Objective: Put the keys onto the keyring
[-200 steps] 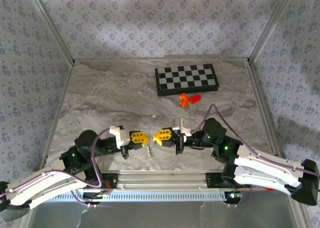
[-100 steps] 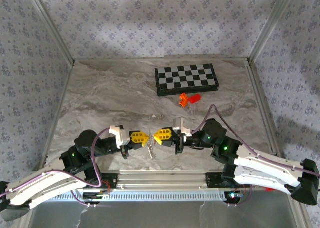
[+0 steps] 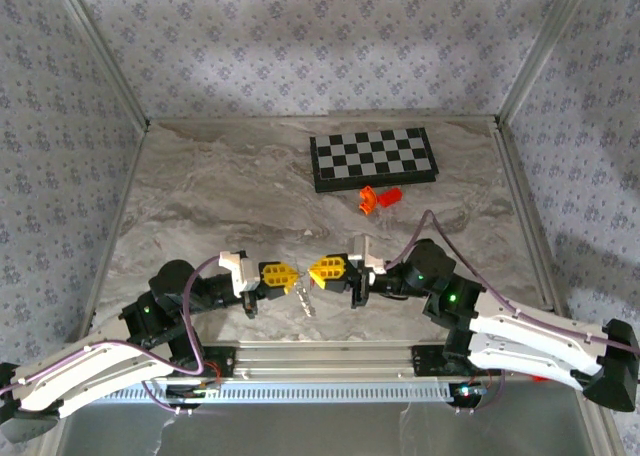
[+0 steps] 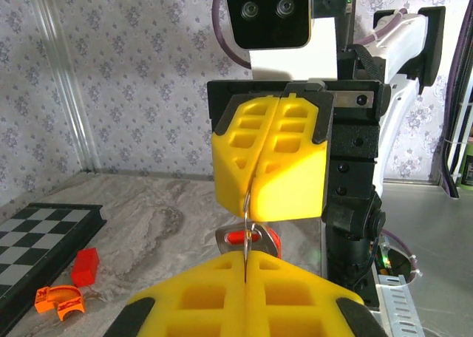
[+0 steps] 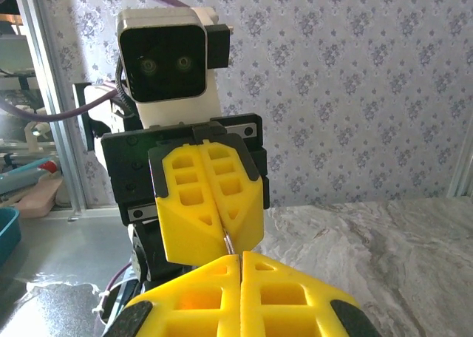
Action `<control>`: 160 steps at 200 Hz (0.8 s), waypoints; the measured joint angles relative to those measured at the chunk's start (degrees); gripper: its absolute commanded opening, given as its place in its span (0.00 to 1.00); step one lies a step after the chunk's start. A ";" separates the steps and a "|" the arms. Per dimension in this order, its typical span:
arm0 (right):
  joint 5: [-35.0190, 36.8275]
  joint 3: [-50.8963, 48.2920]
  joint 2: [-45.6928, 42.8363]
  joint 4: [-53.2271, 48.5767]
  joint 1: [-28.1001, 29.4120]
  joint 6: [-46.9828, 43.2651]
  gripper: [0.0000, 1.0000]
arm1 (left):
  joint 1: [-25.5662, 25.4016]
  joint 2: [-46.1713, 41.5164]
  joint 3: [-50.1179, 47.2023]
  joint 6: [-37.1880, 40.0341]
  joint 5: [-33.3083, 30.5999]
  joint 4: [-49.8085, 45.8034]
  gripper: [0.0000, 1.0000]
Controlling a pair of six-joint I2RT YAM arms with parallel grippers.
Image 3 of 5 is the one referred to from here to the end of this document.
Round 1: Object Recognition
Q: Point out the orange curved plastic piece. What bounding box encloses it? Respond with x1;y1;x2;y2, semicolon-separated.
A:
357;185;380;217

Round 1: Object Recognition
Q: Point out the black and grey chessboard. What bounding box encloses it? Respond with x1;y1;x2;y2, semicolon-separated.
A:
308;127;440;194

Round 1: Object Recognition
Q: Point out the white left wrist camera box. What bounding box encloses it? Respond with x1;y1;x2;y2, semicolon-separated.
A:
218;249;262;297

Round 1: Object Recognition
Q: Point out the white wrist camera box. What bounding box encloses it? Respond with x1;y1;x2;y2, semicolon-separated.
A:
348;234;387;277
218;249;262;297

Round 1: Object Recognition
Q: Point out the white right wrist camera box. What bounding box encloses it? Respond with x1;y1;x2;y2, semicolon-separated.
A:
348;234;387;277

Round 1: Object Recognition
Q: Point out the aluminium mounting rail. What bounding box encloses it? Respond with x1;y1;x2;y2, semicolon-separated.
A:
205;344;417;380

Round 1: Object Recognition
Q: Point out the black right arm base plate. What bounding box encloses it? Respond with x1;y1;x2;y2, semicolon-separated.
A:
411;344;494;378

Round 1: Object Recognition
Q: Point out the aluminium table side rail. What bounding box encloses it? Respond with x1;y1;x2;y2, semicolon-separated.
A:
491;115;570;318
78;120;150;338

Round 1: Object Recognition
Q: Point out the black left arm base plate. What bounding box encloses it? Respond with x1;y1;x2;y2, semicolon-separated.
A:
198;347;237;378

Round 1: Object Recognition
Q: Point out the small circuit board with wires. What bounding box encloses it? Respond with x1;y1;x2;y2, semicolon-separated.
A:
166;382;222;403
451;381;490;403

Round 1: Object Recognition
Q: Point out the slotted grey cable duct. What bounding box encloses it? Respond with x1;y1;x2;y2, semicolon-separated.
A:
97;378;464;406

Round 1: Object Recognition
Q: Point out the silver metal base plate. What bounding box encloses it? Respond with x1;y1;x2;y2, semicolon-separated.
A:
53;400;610;456

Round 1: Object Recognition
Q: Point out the aluminium frame post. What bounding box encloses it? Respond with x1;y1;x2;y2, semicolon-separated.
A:
497;0;599;125

